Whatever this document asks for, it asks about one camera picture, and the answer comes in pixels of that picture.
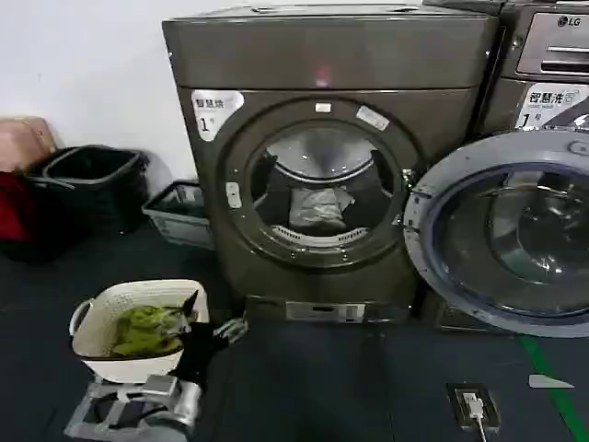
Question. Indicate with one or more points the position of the grey washer with drawer panel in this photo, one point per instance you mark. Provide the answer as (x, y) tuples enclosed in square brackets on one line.
[(547, 55)]

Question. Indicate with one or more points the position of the green garment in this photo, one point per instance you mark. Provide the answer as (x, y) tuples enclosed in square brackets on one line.
[(138, 331)]

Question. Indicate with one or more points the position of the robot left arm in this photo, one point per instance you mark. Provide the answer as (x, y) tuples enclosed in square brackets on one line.
[(152, 414)]

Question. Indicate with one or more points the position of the white perforated laundry basket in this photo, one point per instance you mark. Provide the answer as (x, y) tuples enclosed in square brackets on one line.
[(138, 366)]

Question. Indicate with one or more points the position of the green floor tape line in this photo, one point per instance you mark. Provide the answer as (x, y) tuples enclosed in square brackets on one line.
[(550, 373)]

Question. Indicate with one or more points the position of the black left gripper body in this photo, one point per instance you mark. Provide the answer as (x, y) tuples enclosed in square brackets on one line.
[(198, 350)]

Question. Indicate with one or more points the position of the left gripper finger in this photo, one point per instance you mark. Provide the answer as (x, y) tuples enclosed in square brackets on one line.
[(189, 307), (232, 329)]

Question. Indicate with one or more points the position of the pink wooden board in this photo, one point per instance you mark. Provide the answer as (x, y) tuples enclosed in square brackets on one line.
[(23, 143)]

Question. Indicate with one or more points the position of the white floor tape piece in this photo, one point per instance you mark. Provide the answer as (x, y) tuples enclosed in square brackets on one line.
[(547, 381)]

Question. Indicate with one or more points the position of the round glass dryer door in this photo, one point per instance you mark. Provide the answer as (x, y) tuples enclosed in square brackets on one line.
[(465, 258)]

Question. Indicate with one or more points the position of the pale grey cloth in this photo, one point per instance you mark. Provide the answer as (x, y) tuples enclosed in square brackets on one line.
[(315, 207)]

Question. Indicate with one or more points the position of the black floor socket box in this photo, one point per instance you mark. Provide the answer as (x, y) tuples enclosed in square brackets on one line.
[(453, 405)]

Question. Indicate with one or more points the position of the black plastic bin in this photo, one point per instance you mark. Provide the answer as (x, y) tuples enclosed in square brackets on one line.
[(101, 189)]

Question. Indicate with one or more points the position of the grey front-loading dryer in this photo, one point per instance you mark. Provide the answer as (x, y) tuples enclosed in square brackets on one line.
[(322, 115)]

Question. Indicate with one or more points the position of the grey-green plastic basket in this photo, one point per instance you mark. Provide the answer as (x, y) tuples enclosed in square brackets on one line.
[(177, 221)]

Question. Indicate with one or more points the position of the red fabric bag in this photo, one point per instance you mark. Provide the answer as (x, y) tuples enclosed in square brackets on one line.
[(14, 207)]

